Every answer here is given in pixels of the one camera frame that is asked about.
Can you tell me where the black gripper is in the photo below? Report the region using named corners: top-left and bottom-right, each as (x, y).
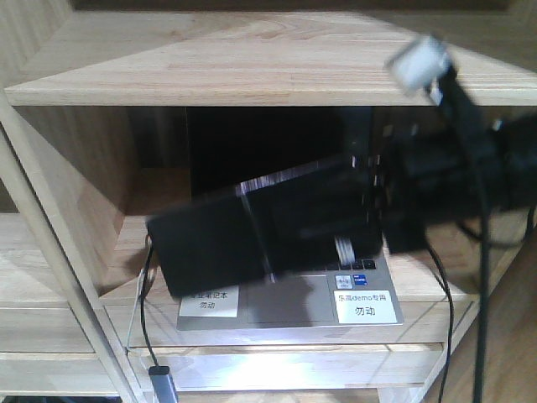
top-left (378, 128), bottom-right (509, 254)

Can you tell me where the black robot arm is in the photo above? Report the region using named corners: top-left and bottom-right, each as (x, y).
top-left (379, 115), bottom-right (536, 254)

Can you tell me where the black laptop cable left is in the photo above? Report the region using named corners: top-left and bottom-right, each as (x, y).
top-left (136, 234), bottom-right (160, 369)

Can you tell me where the silver laptop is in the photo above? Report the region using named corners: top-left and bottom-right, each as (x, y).
top-left (177, 107), bottom-right (402, 331)

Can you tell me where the black camera cable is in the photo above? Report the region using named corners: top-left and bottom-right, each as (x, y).
top-left (431, 66), bottom-right (537, 403)

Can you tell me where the grey usb hub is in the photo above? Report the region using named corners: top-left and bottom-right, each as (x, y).
top-left (149, 365), bottom-right (179, 403)

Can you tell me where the black smartphone purple case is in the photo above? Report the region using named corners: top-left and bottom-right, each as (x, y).
top-left (146, 156), bottom-right (383, 297)

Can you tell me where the wooden bookshelf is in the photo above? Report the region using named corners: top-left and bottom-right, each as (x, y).
top-left (1, 1), bottom-right (536, 402)

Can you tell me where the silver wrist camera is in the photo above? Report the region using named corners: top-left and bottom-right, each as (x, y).
top-left (386, 35), bottom-right (451, 95)

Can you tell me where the black laptop cable right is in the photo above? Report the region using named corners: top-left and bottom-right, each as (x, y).
top-left (425, 245), bottom-right (456, 403)

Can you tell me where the black laptop cable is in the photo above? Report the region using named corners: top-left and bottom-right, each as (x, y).
top-left (425, 245), bottom-right (456, 403)
top-left (136, 234), bottom-right (160, 369)

